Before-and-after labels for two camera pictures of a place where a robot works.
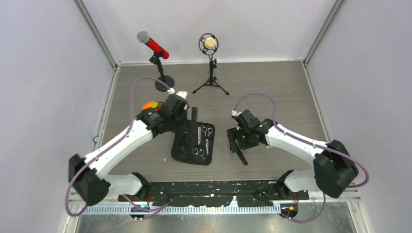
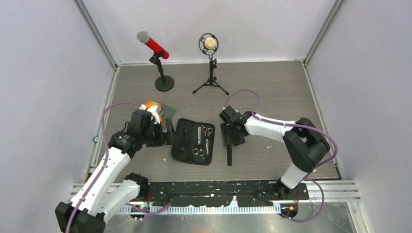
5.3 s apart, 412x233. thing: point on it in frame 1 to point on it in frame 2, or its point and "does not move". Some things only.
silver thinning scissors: x=195 y=150 does not move
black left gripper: x=184 y=114 to x=165 y=138
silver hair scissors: x=210 y=130 does not move
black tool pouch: x=195 y=145 does not move
